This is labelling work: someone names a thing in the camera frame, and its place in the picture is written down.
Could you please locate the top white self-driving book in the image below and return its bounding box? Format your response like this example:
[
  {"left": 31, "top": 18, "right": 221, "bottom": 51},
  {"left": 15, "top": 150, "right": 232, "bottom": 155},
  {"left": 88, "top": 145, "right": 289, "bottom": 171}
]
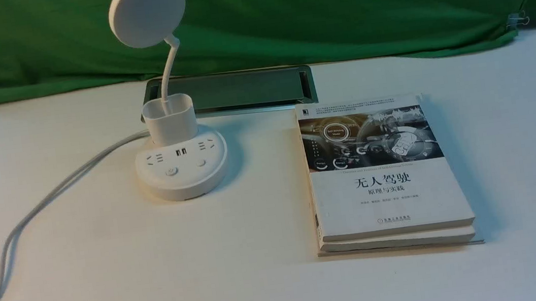
[{"left": 294, "top": 94, "right": 475, "bottom": 242}]

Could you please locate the bottom white book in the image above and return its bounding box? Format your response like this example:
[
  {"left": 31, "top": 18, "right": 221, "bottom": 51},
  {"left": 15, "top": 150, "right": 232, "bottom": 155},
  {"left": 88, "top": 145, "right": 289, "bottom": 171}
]
[{"left": 317, "top": 225, "right": 485, "bottom": 256}]

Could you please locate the silver binder clip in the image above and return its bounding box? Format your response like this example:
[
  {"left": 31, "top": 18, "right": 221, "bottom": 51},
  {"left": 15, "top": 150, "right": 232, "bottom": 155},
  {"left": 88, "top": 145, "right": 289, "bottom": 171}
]
[{"left": 506, "top": 10, "right": 530, "bottom": 30}]

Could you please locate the green backdrop cloth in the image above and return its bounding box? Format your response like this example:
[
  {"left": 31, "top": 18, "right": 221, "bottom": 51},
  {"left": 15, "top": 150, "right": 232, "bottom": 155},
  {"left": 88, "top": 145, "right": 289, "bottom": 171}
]
[{"left": 0, "top": 0, "right": 536, "bottom": 104}]

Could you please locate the white lamp power cord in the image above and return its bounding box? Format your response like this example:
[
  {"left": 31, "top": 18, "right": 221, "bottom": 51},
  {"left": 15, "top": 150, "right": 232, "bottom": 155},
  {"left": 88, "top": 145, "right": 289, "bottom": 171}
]
[{"left": 0, "top": 129, "right": 172, "bottom": 301}]

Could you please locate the white desk lamp power strip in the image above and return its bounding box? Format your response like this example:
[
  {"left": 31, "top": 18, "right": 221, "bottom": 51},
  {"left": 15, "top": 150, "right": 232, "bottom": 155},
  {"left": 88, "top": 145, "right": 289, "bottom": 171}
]
[{"left": 108, "top": 0, "right": 228, "bottom": 202}]

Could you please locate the metal desk cable tray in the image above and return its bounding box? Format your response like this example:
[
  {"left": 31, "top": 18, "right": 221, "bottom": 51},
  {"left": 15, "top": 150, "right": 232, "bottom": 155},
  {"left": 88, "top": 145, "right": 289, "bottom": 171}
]
[{"left": 137, "top": 60, "right": 319, "bottom": 126}]

